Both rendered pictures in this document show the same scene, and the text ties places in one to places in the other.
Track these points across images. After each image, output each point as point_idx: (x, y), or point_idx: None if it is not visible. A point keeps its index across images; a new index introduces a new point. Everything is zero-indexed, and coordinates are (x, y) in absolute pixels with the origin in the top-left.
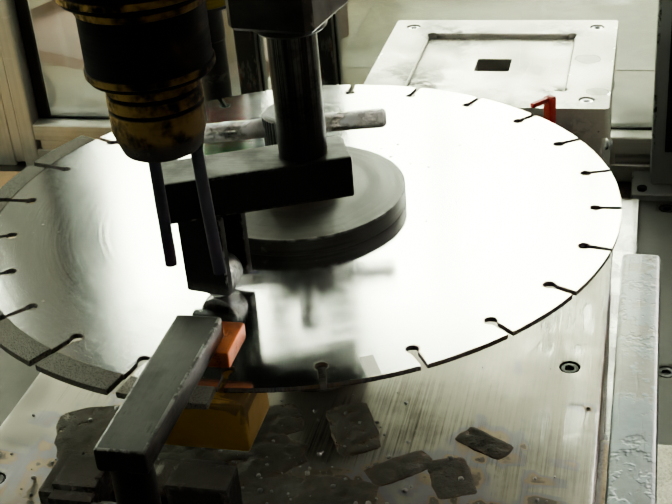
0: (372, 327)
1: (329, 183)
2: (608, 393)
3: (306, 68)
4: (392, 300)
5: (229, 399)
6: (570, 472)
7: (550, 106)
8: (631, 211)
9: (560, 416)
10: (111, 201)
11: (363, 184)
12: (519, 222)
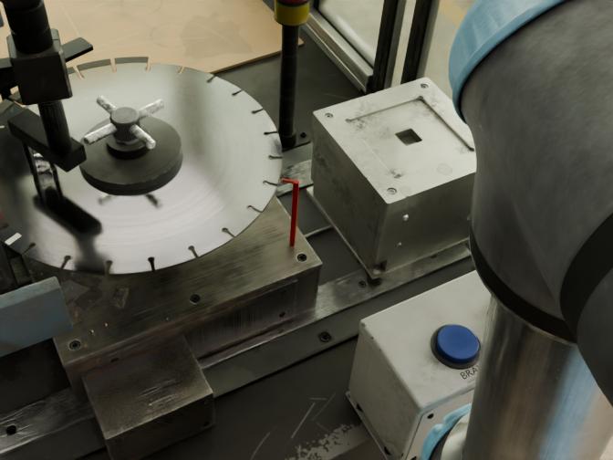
0: (41, 225)
1: (57, 162)
2: (284, 323)
3: (44, 114)
4: (66, 221)
5: None
6: (117, 333)
7: (293, 186)
8: (455, 256)
9: (155, 312)
10: (96, 99)
11: (143, 164)
12: (159, 229)
